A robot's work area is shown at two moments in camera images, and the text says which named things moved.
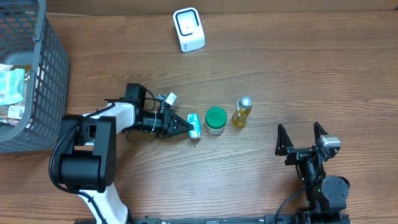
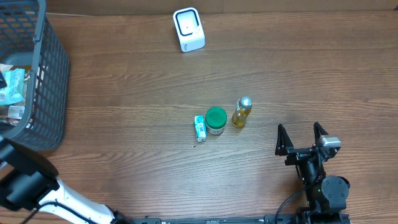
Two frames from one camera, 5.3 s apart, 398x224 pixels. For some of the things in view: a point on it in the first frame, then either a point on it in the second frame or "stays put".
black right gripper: [285, 147] stays put
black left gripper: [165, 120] → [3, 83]
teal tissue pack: [194, 119] → [201, 128]
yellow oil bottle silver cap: [244, 106] stays put
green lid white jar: [216, 119] stays put
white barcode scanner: [189, 29] stays put
